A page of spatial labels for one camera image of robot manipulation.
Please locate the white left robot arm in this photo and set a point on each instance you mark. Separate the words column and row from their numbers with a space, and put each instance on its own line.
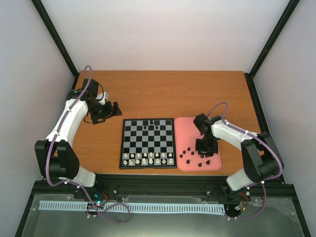
column 55, row 155

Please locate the black white chessboard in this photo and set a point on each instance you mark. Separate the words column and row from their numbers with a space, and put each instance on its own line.
column 137, row 140

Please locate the black frame post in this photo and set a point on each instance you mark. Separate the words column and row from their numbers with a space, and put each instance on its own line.
column 39, row 6
column 285, row 16

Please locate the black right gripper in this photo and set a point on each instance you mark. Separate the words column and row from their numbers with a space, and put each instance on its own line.
column 208, row 153

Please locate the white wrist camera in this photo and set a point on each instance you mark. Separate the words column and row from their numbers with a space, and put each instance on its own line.
column 102, row 97

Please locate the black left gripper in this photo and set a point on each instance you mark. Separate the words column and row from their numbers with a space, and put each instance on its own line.
column 109, row 113

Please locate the black left frame post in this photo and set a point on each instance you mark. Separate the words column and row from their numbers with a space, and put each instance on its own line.
column 39, row 6

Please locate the white pawn row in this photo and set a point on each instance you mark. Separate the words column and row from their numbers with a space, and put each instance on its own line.
column 147, row 155

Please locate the pink plastic tray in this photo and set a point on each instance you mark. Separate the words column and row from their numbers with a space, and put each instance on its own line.
column 186, row 134

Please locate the black right frame post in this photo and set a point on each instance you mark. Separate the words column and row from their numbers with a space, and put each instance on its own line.
column 285, row 16

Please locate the light blue cable duct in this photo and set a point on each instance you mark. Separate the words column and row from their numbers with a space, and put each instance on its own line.
column 139, row 208

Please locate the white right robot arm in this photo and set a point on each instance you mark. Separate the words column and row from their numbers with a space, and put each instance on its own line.
column 260, row 156

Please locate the black aluminium base frame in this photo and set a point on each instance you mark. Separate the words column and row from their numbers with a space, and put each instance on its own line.
column 269, row 210

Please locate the white back rank pieces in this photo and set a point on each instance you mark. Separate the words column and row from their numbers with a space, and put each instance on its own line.
column 146, row 162

